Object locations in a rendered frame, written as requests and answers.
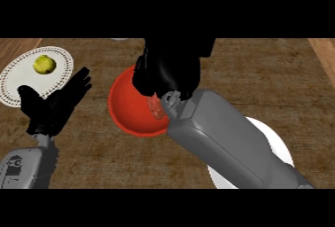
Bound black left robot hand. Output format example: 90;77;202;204
17;66;93;137

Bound plain white plate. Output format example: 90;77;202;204
207;116;295;190

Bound brown woven placemat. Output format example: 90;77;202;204
0;37;335;190

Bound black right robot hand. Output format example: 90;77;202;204
132;37;217;102

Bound yellow-green lemon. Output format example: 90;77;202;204
33;54;58;75

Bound reddish sweet potato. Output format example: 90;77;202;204
145;92;169;121

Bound red bowl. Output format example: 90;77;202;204
107;64;171;138

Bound white plate with dotted rim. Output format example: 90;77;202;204
0;45;76;108

